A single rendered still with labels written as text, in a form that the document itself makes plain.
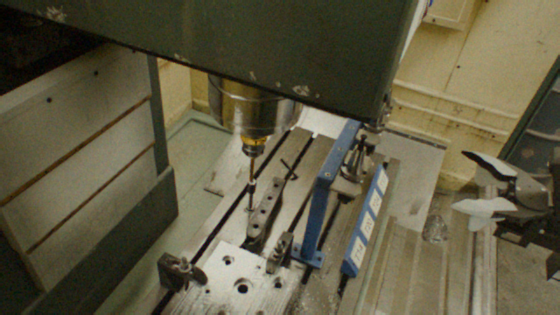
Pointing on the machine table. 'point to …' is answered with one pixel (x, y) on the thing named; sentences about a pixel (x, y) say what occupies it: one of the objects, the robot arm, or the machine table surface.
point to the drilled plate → (223, 285)
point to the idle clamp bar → (265, 211)
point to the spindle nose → (250, 108)
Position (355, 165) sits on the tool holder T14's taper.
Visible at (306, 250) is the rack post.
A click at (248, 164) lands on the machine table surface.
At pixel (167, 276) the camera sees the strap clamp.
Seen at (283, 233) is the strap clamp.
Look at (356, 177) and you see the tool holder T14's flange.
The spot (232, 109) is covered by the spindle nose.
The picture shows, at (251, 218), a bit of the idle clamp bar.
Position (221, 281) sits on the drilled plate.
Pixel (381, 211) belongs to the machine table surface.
